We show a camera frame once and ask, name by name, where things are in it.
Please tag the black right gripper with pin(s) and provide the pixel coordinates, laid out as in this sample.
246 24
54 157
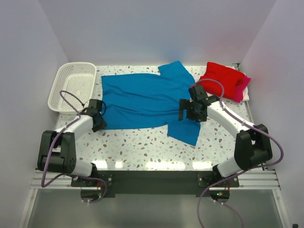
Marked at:
185 104

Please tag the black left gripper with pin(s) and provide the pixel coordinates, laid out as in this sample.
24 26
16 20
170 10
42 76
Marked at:
102 124

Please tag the blue t shirt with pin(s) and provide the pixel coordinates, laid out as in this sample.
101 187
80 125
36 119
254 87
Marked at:
135 101

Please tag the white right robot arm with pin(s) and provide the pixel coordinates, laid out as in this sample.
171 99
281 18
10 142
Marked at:
252 146

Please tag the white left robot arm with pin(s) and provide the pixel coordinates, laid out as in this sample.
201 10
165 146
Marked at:
57 152

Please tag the white plastic basket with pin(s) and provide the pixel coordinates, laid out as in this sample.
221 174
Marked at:
75 82

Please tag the red folded t shirt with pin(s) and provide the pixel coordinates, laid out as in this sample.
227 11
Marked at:
219 75

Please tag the pink folded t shirt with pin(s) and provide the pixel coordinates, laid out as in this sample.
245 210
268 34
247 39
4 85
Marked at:
241 90

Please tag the white folded t shirt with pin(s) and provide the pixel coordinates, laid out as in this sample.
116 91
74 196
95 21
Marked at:
229 92

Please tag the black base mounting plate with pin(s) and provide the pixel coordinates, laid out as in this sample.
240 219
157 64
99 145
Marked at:
145 182

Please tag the aluminium frame rail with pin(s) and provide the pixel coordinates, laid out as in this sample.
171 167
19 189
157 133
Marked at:
259 180

